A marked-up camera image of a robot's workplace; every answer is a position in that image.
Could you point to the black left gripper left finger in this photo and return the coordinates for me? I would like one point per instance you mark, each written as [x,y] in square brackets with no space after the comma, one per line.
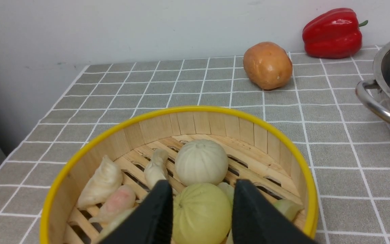
[150,222]

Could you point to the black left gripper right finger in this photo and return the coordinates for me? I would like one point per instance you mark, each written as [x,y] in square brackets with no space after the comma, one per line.
[256,221]

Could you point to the yellow rimmed bamboo steamer basket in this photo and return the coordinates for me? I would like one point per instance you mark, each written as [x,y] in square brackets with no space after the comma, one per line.
[257,151]

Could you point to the pale green dumpling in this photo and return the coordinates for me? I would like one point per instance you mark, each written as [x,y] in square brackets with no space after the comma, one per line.
[289,209]

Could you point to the pink tinted dumpling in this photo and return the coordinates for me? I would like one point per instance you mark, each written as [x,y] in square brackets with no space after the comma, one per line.
[122,199]

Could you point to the small white green dumpling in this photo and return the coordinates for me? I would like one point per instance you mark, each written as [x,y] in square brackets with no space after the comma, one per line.
[228,190]

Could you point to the yellow steamed bun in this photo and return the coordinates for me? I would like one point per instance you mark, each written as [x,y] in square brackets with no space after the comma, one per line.
[202,214]

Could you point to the white crescent dumpling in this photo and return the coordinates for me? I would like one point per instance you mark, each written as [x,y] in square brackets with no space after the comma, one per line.
[156,169]

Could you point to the white pleated dumpling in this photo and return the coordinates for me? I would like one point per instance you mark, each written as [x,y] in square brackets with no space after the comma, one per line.
[106,180]

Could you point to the white steamed bun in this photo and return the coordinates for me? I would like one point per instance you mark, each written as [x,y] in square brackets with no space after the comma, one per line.
[201,161]

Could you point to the grey checked tablecloth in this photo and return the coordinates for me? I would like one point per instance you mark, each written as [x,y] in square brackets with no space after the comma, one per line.
[346,146]

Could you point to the brown potato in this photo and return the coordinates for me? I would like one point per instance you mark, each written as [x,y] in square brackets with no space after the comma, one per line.
[267,65]

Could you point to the red bell pepper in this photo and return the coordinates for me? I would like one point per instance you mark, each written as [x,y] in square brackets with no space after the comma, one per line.
[333,35]

